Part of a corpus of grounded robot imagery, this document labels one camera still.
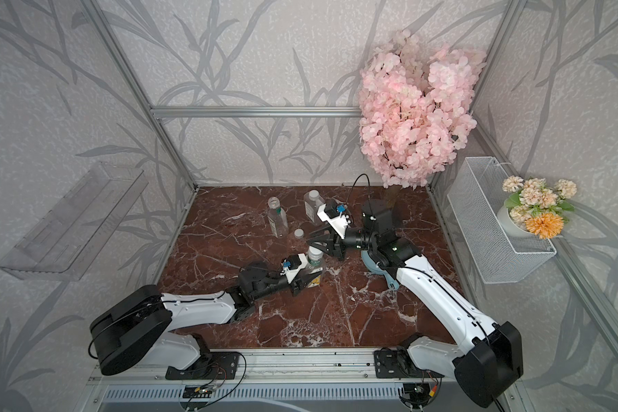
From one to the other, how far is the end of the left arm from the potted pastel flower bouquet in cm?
52

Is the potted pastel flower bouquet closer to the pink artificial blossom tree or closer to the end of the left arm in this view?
the pink artificial blossom tree

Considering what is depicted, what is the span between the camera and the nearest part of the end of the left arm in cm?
63

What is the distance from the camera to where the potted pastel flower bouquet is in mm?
545

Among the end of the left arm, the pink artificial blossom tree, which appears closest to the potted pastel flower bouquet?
the pink artificial blossom tree
